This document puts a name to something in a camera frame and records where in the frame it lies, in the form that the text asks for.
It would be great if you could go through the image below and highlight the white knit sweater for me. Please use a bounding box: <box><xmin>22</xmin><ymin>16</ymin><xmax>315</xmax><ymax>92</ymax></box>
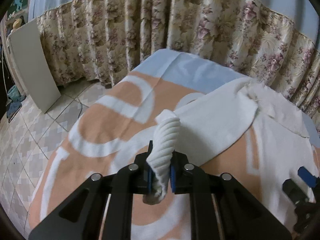
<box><xmin>143</xmin><ymin>77</ymin><xmax>319</xmax><ymax>230</ymax></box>

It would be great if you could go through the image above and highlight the orange blue patterned blanket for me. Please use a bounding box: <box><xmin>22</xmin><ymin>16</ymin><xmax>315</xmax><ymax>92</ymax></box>
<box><xmin>28</xmin><ymin>48</ymin><xmax>320</xmax><ymax>240</ymax></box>

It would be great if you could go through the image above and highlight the floral beige curtain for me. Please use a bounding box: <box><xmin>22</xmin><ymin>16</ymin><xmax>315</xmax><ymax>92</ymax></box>
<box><xmin>33</xmin><ymin>0</ymin><xmax>319</xmax><ymax>115</ymax></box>

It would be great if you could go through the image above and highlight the white leaning board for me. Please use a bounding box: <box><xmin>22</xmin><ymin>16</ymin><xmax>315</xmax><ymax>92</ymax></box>
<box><xmin>8</xmin><ymin>20</ymin><xmax>61</xmax><ymax>113</ymax></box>

